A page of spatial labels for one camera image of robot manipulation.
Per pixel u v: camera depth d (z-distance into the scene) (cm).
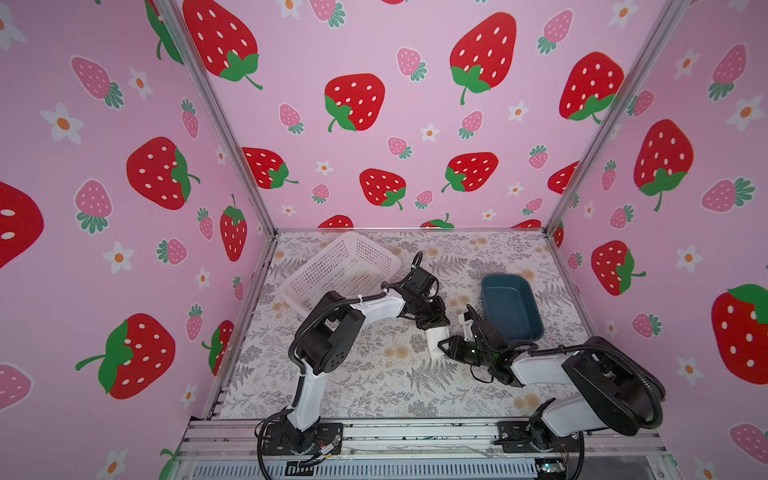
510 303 102
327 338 52
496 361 71
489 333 70
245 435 76
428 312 82
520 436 73
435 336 90
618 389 45
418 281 79
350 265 110
